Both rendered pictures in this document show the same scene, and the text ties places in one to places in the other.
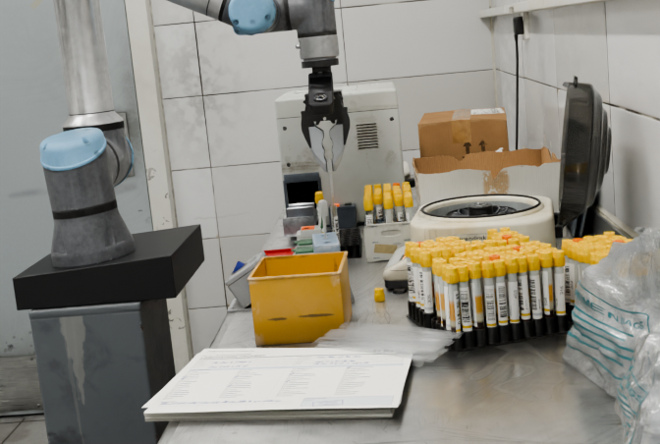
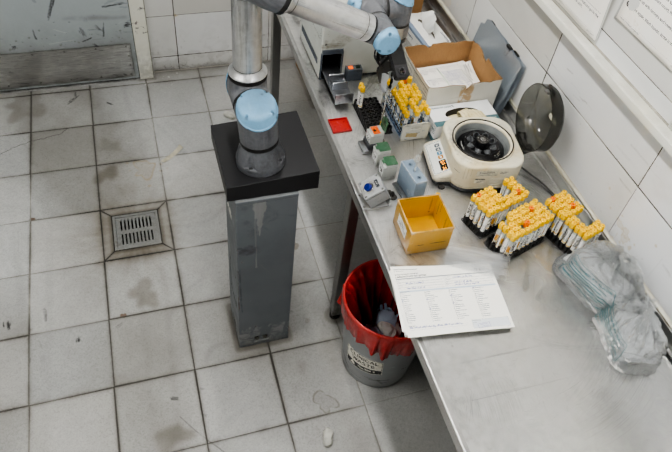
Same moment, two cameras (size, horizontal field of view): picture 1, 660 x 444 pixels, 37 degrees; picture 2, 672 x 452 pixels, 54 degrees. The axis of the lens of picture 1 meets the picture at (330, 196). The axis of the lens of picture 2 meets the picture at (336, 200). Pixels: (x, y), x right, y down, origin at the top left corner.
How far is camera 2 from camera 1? 1.42 m
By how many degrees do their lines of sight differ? 44
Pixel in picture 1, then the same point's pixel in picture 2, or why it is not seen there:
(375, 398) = (501, 319)
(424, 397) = (513, 308)
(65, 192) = (259, 141)
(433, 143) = not seen: outside the picture
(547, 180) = (492, 88)
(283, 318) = (422, 244)
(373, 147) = not seen: hidden behind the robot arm
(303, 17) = (396, 17)
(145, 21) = not seen: outside the picture
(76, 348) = (259, 214)
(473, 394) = (531, 305)
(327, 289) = (446, 233)
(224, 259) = not seen: outside the picture
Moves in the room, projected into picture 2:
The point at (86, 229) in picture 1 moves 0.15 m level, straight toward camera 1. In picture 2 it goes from (269, 158) to (296, 190)
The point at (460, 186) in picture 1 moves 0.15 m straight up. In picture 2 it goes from (448, 93) to (458, 56)
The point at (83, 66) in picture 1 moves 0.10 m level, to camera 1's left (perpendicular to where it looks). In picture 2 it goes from (253, 47) to (218, 51)
